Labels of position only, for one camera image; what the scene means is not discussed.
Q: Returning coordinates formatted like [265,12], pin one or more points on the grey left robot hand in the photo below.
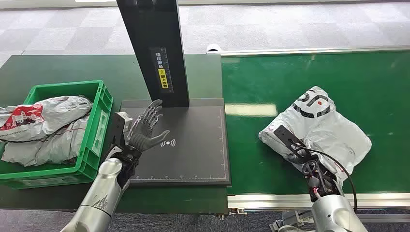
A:
[143,133]

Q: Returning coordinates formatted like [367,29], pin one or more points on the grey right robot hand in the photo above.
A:
[290,138]

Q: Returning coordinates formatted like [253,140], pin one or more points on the white package with black logo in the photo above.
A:
[333,128]

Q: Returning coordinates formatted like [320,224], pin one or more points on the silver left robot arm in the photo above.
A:
[102,192]

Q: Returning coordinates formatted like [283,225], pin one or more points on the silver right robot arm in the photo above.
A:
[333,214]

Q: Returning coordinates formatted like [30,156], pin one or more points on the black inbound scanner machine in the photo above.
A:
[195,147]

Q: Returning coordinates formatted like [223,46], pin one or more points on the plain grey plastic package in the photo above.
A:
[54,147]

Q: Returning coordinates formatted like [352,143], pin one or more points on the grey package with red print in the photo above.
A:
[48,118]

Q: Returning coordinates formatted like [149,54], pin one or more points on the white conveyor end cap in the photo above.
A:
[214,47]

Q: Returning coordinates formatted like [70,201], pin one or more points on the green plastic crate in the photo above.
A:
[93,141]

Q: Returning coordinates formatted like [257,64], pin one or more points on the black yellow column label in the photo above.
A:
[162,72]

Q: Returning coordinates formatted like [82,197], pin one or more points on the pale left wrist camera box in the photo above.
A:
[123,120]

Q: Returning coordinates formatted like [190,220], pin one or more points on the green belt conveyor aluminium frame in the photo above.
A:
[272,80]

